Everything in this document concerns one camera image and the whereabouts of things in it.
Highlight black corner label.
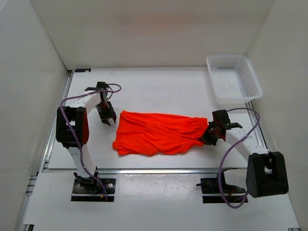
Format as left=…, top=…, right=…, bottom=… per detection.
left=75, top=68, right=91, bottom=73

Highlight white plastic mesh basket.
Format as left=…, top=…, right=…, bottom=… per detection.
left=206, top=54, right=263, bottom=105

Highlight aluminium frame rail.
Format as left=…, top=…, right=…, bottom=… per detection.
left=245, top=101, right=269, bottom=154
left=15, top=69, right=74, bottom=231

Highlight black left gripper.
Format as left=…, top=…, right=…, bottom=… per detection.
left=95, top=101, right=116, bottom=125

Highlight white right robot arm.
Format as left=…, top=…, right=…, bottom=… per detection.
left=200, top=122, right=289, bottom=198

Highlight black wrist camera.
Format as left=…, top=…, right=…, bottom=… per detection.
left=212, top=110, right=243, bottom=130
left=85, top=82, right=113, bottom=92

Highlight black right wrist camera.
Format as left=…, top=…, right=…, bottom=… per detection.
left=212, top=110, right=243, bottom=130

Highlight aluminium right frame rail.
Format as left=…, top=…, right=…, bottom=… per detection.
left=245, top=101, right=269, bottom=154

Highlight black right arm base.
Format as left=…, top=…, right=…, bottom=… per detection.
left=196, top=168, right=245, bottom=205

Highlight orange mesh shorts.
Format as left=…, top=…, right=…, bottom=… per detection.
left=112, top=111, right=208, bottom=156

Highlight aluminium table edge rail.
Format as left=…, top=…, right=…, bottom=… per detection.
left=96, top=167, right=241, bottom=175

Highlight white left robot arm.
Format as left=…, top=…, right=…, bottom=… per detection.
left=56, top=90, right=116, bottom=193

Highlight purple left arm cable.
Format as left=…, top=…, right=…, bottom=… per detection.
left=60, top=83, right=122, bottom=202

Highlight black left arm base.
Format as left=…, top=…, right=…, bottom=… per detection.
left=71, top=172, right=116, bottom=202

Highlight aluminium left frame rail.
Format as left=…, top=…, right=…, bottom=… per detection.
left=15, top=69, right=74, bottom=231

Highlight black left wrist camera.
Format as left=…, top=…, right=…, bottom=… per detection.
left=85, top=82, right=113, bottom=92

